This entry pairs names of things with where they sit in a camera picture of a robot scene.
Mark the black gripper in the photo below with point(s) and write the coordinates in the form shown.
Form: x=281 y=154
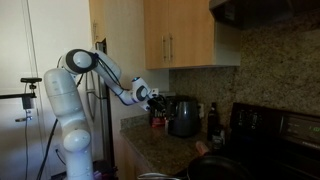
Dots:
x=155 y=104

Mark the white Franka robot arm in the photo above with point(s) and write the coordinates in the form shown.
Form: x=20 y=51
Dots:
x=66 y=100

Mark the black air fryer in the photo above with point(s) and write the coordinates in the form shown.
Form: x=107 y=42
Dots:
x=185 y=116

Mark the dark canister with red base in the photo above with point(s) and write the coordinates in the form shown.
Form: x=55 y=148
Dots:
x=158 y=120

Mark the tall dark bottle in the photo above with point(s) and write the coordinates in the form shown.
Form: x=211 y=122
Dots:
x=213 y=120

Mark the small pink object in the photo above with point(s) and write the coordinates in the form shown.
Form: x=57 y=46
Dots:
x=202 y=147

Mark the small light-capped bottle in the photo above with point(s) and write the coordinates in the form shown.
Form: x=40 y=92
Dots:
x=218 y=138

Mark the stainless steel refrigerator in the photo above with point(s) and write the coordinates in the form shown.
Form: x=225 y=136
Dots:
x=103 y=100

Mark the wooden fridge side panel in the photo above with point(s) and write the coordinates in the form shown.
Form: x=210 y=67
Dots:
x=133 y=50

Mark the wooden lower cabinet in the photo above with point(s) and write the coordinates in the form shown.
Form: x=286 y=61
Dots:
x=131 y=160

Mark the wooden upper cabinet door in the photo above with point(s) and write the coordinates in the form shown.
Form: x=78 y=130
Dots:
x=155 y=30
x=193 y=33

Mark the black frying pan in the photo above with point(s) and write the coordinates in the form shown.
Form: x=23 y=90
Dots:
x=216 y=168

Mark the black electric stove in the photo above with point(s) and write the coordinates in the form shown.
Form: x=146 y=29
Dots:
x=276 y=140

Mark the range hood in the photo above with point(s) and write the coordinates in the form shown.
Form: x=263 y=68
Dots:
x=260 y=13

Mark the black camera on stand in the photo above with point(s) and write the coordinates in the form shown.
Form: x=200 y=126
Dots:
x=31 y=80

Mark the camera stand arm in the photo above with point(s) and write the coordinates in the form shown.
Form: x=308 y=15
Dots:
x=20 y=96

